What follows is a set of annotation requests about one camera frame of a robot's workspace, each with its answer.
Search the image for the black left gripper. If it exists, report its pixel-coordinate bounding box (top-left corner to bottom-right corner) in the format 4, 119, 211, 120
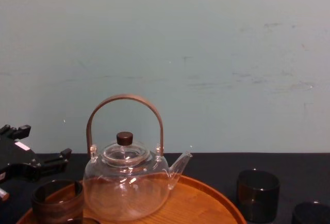
0, 124, 73, 183

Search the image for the round wooden tray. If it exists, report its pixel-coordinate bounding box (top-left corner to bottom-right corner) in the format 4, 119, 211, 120
15, 174, 248, 224

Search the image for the smoked dark glass cup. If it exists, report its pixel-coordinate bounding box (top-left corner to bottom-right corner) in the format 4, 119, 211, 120
237, 169, 281, 222
65, 216, 104, 224
291, 201, 330, 224
30, 179, 85, 224

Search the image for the glass teapot lid dark knob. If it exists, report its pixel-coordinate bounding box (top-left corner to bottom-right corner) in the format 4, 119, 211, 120
103, 131, 151, 166

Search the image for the black table cloth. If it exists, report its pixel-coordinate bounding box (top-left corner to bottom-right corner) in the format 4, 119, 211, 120
0, 152, 330, 224

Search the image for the clear glass teapot wooden handle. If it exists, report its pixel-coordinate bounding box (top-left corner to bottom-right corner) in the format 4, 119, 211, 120
82, 94, 193, 222

